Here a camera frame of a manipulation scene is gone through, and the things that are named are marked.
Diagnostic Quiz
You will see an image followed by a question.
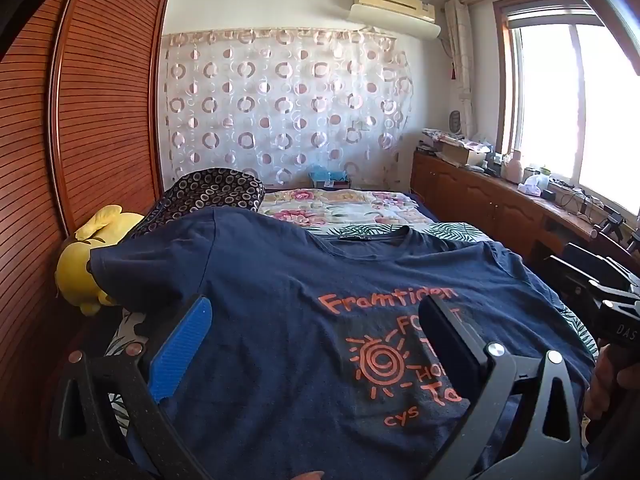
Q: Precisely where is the navy printed t-shirt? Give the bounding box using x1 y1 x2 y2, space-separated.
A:
90 207 598 480

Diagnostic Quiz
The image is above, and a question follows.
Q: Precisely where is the long wooden cabinet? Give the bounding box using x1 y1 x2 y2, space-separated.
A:
411 150 640 281

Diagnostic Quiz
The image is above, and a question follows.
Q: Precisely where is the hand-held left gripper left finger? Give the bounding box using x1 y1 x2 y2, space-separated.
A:
50 294 216 480

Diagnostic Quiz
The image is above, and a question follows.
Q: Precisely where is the floral blanket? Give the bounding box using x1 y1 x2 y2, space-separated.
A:
257 187 441 236

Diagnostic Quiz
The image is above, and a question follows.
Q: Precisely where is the blue tissue pack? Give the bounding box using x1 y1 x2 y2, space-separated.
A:
307 164 351 188

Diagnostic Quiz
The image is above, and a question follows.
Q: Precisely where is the tied pale window curtain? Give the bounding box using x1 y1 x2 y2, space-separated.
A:
444 0 476 133

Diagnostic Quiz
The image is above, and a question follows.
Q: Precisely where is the white air conditioner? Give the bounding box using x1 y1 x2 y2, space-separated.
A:
348 0 442 41

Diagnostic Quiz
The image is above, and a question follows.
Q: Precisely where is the power strip with cables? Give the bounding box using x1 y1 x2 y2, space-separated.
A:
547 179 603 211

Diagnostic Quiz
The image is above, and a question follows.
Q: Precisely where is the white plastic bag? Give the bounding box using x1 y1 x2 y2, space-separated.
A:
517 172 548 196

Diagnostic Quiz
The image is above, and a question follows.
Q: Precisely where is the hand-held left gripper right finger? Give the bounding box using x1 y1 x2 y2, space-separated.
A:
417 292 588 480

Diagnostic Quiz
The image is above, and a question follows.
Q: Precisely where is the dark dotted pillow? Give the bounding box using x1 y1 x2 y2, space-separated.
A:
132 167 266 238

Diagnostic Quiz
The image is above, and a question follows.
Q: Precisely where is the folded patterned cloth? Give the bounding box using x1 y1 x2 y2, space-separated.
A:
422 127 468 143

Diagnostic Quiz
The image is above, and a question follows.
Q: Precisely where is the circle-print sheer curtain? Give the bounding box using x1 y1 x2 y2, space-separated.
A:
162 30 416 191

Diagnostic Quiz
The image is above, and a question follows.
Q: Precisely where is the palm-leaf print blanket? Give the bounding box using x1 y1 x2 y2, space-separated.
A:
105 222 598 426

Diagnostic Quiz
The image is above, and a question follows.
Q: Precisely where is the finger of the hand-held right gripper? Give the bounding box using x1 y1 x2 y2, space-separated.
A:
545 255 637 307
564 241 640 283

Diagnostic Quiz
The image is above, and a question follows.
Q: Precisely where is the pale pink bottle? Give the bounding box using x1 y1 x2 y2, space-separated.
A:
501 151 525 183

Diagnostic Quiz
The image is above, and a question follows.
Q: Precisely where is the cardboard box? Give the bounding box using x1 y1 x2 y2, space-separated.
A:
435 140 488 168

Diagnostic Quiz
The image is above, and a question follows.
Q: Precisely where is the person's right hand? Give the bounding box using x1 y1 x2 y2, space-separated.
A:
584 345 623 423

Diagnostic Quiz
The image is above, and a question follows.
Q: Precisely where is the yellow plush toy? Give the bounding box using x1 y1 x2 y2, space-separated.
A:
55 204 146 317

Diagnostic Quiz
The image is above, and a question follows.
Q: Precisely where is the navy bed sheet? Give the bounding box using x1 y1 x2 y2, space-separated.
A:
404 191 442 224

